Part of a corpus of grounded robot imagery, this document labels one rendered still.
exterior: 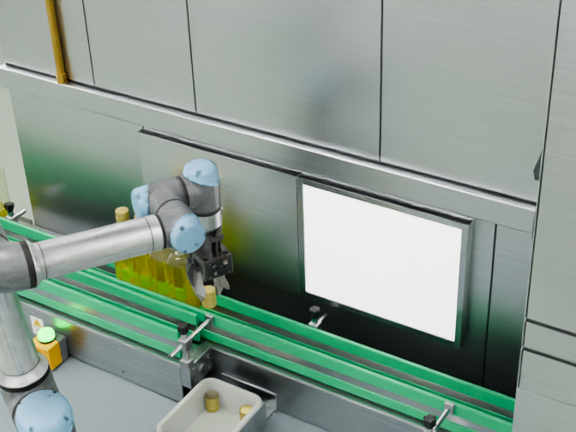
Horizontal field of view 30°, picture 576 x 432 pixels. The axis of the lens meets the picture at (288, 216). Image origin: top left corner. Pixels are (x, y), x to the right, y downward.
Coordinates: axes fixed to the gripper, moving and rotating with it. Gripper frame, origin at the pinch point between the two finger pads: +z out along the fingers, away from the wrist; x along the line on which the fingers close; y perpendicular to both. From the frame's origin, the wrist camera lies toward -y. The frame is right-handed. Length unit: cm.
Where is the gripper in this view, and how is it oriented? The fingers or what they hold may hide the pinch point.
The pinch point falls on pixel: (208, 291)
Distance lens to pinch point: 253.9
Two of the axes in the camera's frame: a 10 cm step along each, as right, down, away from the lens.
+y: 4.9, 4.5, -7.5
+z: 0.3, 8.5, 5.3
